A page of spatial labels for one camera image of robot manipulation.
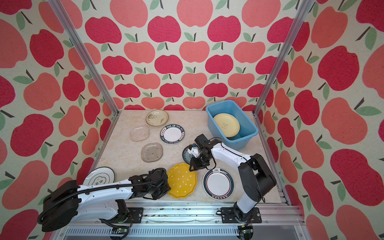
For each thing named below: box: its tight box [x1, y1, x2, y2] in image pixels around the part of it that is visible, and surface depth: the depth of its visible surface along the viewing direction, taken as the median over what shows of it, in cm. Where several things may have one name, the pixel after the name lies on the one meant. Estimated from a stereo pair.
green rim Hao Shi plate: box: [160, 124, 186, 145], surface depth 109 cm
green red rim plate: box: [202, 167, 235, 200], surface depth 86 cm
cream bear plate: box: [213, 113, 241, 138], surface depth 106 cm
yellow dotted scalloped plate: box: [167, 163, 197, 199], surface depth 84 cm
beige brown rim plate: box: [145, 109, 169, 127], surface depth 118 cm
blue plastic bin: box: [206, 100, 259, 151], surface depth 103 cm
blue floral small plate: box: [182, 144, 193, 165], surface depth 98 cm
